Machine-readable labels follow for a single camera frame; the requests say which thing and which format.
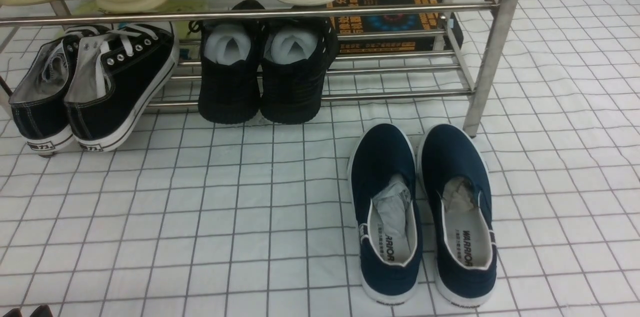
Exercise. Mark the navy slip-on shoe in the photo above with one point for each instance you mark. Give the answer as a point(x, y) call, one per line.
point(382, 181)
point(455, 179)

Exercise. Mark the silver metal shoe rack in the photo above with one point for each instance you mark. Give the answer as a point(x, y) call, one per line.
point(477, 89)

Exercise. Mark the black mesh shoe right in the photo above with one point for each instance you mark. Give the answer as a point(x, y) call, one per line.
point(297, 53)

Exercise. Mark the black mesh shoe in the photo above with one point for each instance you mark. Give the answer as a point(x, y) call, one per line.
point(229, 53)
point(297, 53)

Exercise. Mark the black mesh shoe left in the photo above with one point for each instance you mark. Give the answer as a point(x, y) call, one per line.
point(229, 53)

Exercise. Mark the black box orange print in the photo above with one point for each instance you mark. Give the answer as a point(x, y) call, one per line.
point(390, 22)

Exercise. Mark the black canvas sneaker right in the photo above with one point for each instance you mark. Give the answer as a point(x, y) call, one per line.
point(116, 76)

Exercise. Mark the black canvas sneaker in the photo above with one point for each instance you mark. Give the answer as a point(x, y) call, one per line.
point(37, 104)
point(116, 76)

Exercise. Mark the black canvas sneaker left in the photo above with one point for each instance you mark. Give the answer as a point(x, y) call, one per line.
point(37, 104)

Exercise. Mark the black object bottom left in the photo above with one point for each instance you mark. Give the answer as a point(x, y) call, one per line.
point(40, 311)

